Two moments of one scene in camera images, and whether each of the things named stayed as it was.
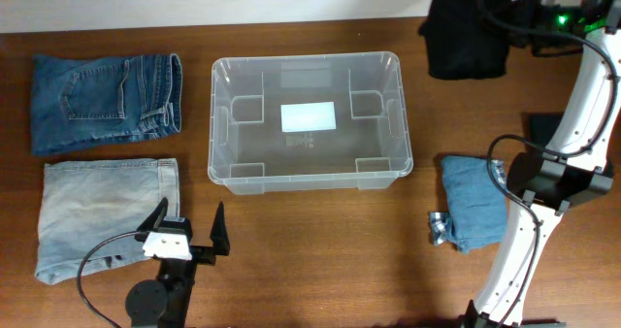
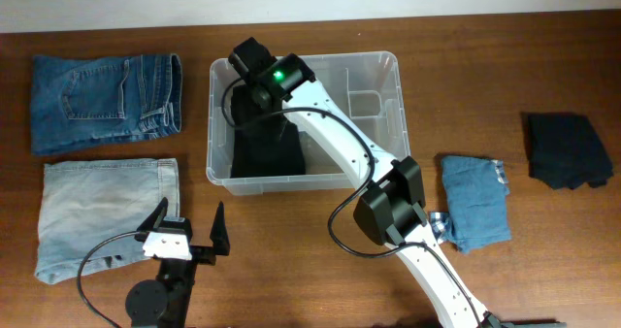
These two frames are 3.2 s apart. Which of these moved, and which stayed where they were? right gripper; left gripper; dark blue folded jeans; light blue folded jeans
Moved: right gripper
Stayed: light blue folded jeans; left gripper; dark blue folded jeans
